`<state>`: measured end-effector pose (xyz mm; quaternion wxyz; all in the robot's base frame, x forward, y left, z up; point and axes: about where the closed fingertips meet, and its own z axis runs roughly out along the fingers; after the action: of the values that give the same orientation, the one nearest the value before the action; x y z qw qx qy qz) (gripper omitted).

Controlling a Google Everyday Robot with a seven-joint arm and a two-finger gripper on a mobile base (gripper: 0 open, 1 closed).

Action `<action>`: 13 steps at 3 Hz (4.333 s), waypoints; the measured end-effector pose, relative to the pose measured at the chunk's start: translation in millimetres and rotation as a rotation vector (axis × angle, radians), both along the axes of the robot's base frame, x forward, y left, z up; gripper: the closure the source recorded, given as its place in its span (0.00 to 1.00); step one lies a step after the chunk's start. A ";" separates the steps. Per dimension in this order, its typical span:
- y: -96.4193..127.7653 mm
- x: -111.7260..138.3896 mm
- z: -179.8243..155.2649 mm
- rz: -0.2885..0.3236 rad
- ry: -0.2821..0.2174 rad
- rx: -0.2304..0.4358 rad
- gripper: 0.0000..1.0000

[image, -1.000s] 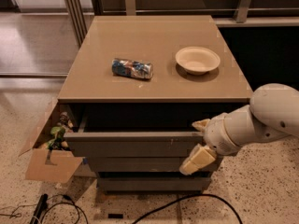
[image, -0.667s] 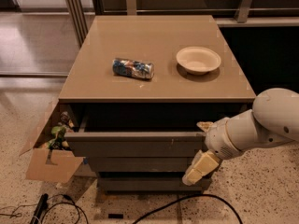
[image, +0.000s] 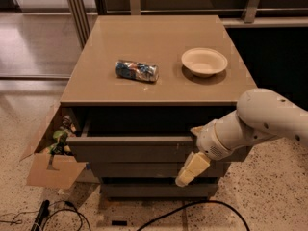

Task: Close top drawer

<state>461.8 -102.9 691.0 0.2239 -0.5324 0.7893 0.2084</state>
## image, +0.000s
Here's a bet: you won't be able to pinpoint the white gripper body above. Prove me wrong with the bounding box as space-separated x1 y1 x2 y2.
191 118 235 161

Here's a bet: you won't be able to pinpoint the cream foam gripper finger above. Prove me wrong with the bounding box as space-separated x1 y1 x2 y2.
175 152 211 187

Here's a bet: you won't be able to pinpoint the grey top drawer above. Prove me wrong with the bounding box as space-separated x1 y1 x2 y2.
65 120 253 164

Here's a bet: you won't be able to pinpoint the grey drawer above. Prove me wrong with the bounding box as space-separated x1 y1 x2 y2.
88 161 231 179
65 120 253 164
101 177 218 199

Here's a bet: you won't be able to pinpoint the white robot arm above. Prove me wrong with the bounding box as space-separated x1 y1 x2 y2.
175 89 308 187

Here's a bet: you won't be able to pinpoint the grey bottom drawer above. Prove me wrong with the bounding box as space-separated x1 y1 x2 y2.
101 177 218 199

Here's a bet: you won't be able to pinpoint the grey middle drawer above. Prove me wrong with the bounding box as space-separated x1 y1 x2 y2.
88 161 231 179

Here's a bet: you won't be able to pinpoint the grey drawer cabinet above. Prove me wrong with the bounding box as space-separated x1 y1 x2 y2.
59 14 258 200

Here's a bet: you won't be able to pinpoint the white paper bowl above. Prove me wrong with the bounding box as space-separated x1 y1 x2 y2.
181 48 228 78

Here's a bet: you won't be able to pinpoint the crushed blue soda can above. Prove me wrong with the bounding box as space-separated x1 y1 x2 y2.
115 61 159 83

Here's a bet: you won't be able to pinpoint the colourful snack items in box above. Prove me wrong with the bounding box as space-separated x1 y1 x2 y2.
41 115 76 156

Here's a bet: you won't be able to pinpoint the brown cardboard box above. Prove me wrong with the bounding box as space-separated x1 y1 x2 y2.
20 102 86 189

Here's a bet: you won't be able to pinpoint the black power strip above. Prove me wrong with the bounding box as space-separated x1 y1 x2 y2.
31 200 50 231

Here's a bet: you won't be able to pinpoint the black floor cable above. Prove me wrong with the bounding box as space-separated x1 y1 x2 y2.
136 199 251 231

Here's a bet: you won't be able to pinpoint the thin black cable loop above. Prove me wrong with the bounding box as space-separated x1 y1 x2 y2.
0 200 91 231

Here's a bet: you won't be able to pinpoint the metal railing frame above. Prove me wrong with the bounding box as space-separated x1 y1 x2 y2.
67 0 308 45

